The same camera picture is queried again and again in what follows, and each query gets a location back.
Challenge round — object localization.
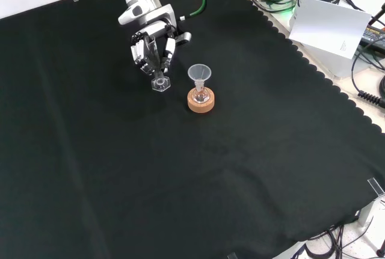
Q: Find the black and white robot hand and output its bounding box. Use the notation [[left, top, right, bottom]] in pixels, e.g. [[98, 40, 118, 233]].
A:
[[129, 20, 193, 76]]

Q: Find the clear glass graduated cylinder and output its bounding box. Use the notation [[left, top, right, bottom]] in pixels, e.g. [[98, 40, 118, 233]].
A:
[[144, 35, 171, 93]]

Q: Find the clear plastic funnel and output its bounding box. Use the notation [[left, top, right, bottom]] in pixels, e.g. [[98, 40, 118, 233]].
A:
[[187, 64, 213, 90]]

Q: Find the clear round-bottom flask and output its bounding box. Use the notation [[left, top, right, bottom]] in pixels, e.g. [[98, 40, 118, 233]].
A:
[[192, 79, 211, 105]]

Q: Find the black table cloth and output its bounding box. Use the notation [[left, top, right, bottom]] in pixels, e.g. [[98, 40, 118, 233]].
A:
[[0, 0, 385, 259]]

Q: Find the pale board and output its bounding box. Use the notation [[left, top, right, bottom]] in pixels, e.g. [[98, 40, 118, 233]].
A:
[[288, 0, 372, 60]]

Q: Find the white box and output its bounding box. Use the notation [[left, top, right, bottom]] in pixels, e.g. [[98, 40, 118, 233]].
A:
[[289, 2, 362, 79]]

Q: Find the black power adapter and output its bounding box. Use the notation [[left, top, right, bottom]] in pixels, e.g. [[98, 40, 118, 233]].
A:
[[360, 25, 385, 48]]

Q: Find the cork ring stand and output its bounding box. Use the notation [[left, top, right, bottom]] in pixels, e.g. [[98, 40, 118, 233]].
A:
[[187, 88, 216, 115]]

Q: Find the black ribbed cable plug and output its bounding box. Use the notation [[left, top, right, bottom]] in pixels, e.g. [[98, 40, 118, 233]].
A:
[[357, 90, 385, 109]]

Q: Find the black cable bundle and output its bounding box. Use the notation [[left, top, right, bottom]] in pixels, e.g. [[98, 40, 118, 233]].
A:
[[291, 224, 385, 259]]

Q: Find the white metal bracket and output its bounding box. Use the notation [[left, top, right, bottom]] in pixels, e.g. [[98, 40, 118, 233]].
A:
[[357, 195, 385, 227]]

